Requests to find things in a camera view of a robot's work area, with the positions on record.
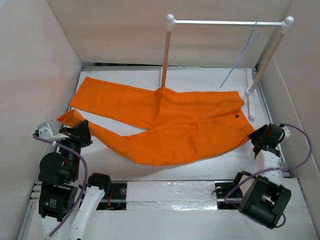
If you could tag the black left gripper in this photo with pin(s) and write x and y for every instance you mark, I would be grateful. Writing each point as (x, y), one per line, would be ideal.
(80, 131)

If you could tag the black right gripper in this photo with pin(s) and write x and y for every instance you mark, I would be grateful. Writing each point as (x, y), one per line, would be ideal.
(253, 134)

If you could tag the orange trousers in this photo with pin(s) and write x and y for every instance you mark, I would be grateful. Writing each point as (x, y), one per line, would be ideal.
(177, 127)

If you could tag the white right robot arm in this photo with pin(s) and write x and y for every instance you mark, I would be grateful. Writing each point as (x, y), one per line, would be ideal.
(264, 197)

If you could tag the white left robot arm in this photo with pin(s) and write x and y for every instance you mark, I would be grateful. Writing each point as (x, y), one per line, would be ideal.
(69, 196)

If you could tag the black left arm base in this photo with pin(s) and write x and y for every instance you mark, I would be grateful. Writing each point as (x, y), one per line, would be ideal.
(116, 200)

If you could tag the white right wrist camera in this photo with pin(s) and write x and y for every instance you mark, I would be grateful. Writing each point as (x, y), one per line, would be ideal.
(287, 132)

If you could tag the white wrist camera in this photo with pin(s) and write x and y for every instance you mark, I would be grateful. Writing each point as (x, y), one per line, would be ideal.
(50, 131)
(287, 132)

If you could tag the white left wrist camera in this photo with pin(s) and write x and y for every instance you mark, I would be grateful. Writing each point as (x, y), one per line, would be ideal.
(50, 131)

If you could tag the blue wire hanger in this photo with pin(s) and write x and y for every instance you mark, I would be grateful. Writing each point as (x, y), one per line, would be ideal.
(251, 39)

